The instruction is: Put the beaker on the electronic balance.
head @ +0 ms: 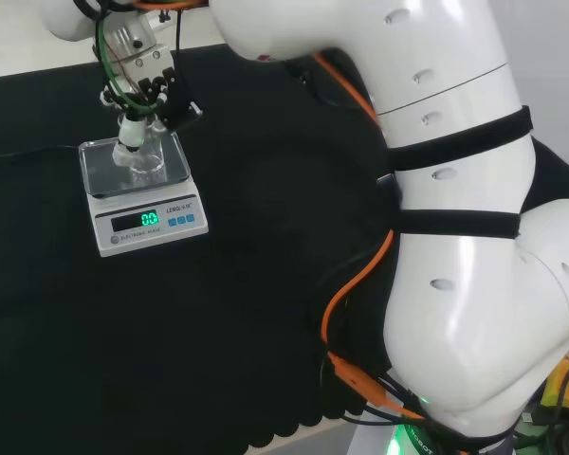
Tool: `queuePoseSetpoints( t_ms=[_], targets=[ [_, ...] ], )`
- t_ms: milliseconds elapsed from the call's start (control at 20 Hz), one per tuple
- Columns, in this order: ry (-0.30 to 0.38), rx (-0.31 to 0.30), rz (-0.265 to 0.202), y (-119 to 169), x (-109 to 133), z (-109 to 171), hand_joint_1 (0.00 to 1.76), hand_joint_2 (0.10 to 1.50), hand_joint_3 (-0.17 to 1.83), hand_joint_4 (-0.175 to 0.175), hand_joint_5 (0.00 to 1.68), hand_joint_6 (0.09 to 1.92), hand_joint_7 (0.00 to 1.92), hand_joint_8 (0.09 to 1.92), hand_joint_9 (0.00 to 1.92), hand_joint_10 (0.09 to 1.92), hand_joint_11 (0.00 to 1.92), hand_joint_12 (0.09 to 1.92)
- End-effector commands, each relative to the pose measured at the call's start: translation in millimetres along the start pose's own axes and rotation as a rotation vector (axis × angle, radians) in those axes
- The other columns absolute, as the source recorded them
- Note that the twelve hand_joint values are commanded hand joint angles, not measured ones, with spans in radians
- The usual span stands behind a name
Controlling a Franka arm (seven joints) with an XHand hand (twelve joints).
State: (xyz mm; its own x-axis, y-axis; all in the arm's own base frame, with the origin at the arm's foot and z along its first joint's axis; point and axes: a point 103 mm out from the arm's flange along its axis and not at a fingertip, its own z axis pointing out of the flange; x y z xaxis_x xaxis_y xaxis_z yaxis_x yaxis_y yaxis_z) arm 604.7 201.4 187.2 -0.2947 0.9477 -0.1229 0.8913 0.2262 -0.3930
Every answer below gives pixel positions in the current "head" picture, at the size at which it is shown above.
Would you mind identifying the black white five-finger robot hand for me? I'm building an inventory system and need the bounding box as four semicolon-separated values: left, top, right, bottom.
92;23;176;166

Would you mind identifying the clear glass beaker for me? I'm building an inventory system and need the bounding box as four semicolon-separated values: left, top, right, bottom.
116;116;168;187

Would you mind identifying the white electronic balance steel pan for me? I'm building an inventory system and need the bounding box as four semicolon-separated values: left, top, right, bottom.
78;131;210;258

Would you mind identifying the black bench cloth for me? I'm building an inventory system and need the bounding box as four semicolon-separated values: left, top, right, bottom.
0;45;569;449

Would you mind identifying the yellow stop button box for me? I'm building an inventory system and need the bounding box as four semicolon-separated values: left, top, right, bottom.
540;353;569;423

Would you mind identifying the green cable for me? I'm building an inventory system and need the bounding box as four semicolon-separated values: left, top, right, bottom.
96;12;158;116

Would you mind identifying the black camera cable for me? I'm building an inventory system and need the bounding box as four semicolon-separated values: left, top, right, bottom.
172;7;183;125

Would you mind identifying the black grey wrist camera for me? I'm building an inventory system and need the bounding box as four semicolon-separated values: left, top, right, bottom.
167;98;206;135

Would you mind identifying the black balance power cable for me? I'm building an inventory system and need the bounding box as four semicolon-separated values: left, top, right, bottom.
0;143;83;161

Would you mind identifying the orange cable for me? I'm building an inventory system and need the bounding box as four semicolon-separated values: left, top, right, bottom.
132;0;428;423

